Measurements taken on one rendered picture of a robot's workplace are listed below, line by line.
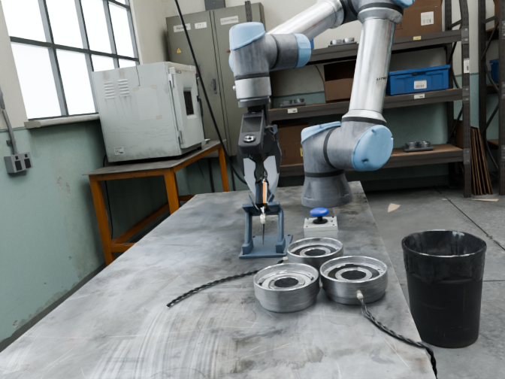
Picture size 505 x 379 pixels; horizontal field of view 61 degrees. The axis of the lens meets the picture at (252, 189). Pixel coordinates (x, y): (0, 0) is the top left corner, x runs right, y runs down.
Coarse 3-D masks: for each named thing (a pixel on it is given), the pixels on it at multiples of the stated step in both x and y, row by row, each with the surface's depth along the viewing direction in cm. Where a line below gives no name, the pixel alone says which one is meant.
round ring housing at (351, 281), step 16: (352, 256) 73; (320, 272) 68; (352, 272) 71; (368, 272) 69; (384, 272) 65; (336, 288) 65; (352, 288) 64; (368, 288) 64; (384, 288) 65; (352, 304) 65
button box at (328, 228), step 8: (304, 224) 93; (312, 224) 92; (320, 224) 91; (328, 224) 91; (336, 224) 90; (304, 232) 91; (312, 232) 90; (320, 232) 90; (328, 232) 90; (336, 232) 90
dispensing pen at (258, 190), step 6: (264, 174) 95; (264, 180) 95; (258, 186) 93; (258, 192) 93; (258, 198) 92; (258, 204) 92; (264, 210) 92; (264, 216) 92; (264, 222) 92; (264, 228) 91
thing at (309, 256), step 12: (300, 240) 84; (312, 240) 85; (324, 240) 84; (336, 240) 82; (288, 252) 79; (300, 252) 81; (312, 252) 82; (324, 252) 81; (336, 252) 76; (312, 264) 75
